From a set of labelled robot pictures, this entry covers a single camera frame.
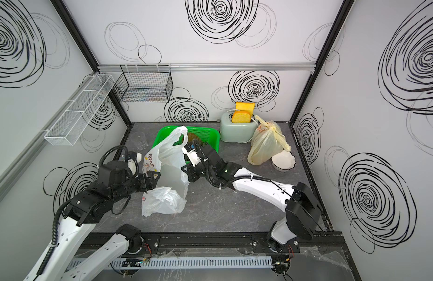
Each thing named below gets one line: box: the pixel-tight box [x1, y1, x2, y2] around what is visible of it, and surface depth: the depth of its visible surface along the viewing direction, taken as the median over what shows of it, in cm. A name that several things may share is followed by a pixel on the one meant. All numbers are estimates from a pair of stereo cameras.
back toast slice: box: [235, 101, 256, 117], surface depth 103 cm
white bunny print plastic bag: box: [141, 126, 189, 218], surface depth 74 cm
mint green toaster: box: [220, 109, 259, 144], surface depth 103 cm
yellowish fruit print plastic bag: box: [246, 115, 292, 166], surface depth 90 cm
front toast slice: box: [231, 110, 252, 123], surface depth 98 cm
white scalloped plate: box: [270, 149, 297, 172], surface depth 98 cm
